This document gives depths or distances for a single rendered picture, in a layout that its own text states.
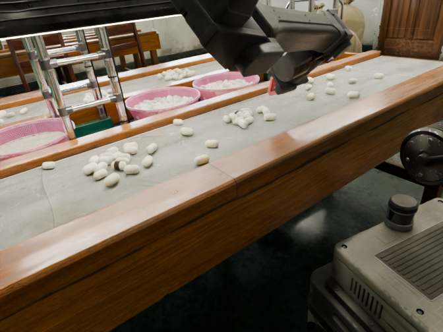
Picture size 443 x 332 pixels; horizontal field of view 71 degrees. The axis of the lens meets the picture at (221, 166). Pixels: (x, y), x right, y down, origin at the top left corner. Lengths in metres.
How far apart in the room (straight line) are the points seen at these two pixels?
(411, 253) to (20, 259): 0.83
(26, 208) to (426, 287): 0.85
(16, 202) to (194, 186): 0.38
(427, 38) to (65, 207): 5.16
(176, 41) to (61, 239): 6.03
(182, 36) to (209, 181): 5.99
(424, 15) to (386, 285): 4.83
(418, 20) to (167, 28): 4.01
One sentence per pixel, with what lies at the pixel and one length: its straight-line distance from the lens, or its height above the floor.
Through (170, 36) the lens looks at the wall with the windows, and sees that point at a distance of 6.40.
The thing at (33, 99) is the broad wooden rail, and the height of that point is 0.76.
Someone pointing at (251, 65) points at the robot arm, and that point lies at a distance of 0.37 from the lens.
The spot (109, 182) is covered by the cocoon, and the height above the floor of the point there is 0.75.
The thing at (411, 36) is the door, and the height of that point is 0.28.
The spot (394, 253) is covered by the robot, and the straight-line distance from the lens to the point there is 0.91.
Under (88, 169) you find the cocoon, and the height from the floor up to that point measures 0.76.
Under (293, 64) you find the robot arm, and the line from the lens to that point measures 0.70.
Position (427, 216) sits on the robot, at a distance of 1.07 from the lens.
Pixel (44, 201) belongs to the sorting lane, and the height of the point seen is 0.74.
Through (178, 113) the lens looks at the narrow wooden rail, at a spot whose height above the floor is 0.76.
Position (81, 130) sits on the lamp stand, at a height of 0.70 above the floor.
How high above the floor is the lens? 1.08
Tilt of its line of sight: 29 degrees down
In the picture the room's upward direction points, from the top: 6 degrees counter-clockwise
